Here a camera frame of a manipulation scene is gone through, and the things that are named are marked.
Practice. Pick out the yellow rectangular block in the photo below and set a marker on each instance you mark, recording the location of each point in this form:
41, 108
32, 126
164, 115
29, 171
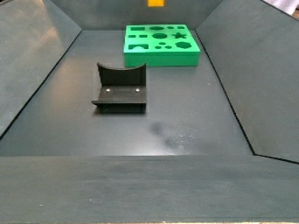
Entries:
155, 3

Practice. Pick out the black L-shaped fixture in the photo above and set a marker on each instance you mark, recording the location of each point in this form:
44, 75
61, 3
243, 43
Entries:
123, 91

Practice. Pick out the green foam shape board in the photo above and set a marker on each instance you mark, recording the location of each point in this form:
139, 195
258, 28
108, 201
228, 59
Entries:
160, 45

